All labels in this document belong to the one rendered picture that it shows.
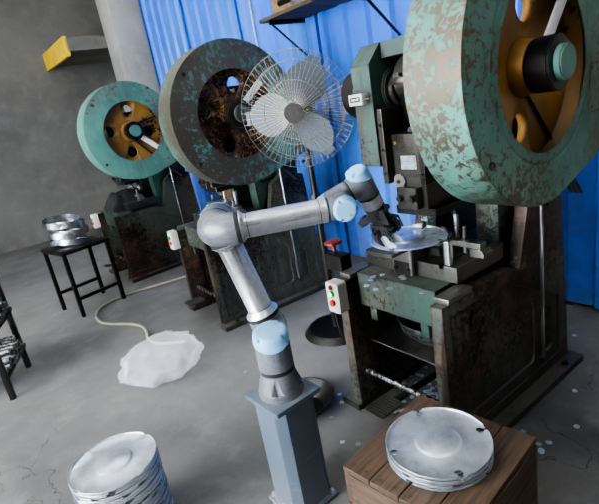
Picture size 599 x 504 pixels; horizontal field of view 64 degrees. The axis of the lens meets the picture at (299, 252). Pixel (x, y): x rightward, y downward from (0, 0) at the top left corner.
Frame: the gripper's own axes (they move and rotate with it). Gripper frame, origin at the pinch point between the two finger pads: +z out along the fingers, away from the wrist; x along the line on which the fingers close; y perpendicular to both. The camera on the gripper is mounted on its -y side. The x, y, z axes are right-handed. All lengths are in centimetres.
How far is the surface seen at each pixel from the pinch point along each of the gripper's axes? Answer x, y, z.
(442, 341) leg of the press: -16.3, 21.8, 25.1
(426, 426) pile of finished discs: -46, 34, 23
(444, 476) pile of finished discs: -58, 49, 18
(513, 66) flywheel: 39, 38, -42
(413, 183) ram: 24.7, -1.7, -9.7
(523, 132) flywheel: 39, 36, -19
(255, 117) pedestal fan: 41, -100, -37
